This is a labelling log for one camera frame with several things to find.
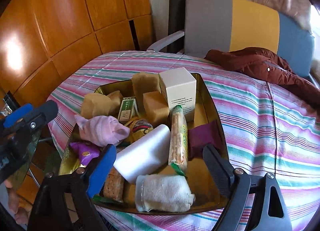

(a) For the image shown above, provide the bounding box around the purple candy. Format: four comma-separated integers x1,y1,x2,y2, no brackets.
70,141,100,166

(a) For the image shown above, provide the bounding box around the beige sponge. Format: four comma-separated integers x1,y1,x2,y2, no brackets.
80,93,112,119

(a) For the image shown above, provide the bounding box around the purple snack packet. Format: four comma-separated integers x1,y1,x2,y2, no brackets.
188,121,223,161

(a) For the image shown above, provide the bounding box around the pink sock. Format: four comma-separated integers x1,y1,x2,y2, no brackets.
74,115,130,147

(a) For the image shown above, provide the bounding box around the green cracker packet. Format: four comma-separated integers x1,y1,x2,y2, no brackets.
168,105,188,176

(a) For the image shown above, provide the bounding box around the white foam block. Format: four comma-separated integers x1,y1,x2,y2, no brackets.
113,124,171,184

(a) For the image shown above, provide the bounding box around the green white small box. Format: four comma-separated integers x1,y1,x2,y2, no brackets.
118,97,138,124

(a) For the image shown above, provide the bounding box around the tan sponge block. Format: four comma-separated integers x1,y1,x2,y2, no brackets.
131,72,161,111

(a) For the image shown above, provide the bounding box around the tan sponge cube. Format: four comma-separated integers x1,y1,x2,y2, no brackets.
143,91,170,127

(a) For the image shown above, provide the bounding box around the white cardboard box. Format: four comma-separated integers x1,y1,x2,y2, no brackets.
159,67,197,122

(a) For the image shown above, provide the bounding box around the person left hand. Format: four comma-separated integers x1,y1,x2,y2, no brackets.
4,180,29,225

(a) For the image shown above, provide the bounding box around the striped bed cover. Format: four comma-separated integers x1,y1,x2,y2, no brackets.
49,51,319,230

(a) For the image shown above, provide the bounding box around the orange wooden wardrobe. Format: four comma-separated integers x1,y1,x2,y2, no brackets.
0,0,155,204

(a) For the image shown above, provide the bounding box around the gold tin tray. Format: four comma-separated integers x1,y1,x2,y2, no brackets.
59,73,229,214

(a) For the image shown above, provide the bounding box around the dark red jacket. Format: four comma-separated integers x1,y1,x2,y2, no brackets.
205,47,319,110

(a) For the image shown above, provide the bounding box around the grey yellow blue headboard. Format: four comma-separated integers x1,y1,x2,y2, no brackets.
184,0,315,77

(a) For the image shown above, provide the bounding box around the black rolled mat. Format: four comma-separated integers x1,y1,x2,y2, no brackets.
166,0,189,54

